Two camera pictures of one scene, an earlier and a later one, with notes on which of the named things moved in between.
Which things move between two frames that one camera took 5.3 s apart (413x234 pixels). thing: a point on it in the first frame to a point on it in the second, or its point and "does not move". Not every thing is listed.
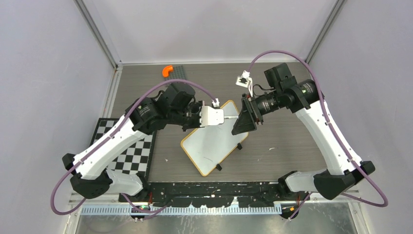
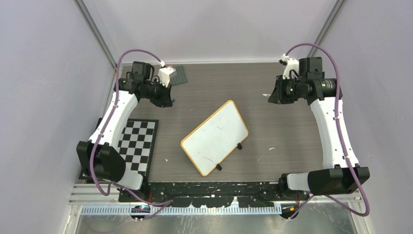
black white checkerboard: [137, 158] does not move
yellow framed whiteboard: [210, 147] does not move
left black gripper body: [189, 117] to [157, 93]
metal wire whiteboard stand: [218, 166] does not move
